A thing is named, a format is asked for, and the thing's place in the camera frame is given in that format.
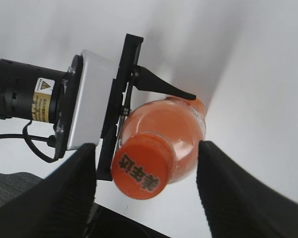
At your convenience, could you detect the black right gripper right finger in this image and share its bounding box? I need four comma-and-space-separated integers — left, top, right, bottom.
196, 141, 298, 238

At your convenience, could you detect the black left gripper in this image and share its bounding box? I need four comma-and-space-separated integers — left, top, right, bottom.
96, 34, 196, 181

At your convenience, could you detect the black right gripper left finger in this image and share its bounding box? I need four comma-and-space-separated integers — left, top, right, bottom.
0, 144, 96, 238

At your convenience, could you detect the orange soda bottle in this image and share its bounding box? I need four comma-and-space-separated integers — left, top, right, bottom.
111, 96, 206, 200

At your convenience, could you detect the orange bottle cap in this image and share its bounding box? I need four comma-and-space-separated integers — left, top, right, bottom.
111, 133, 176, 200

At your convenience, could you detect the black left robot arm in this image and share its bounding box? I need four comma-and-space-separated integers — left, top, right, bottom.
0, 34, 196, 181

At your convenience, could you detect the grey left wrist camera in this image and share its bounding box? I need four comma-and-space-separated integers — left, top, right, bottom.
55, 50, 116, 159

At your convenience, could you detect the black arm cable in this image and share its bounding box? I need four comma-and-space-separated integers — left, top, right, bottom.
0, 119, 58, 164

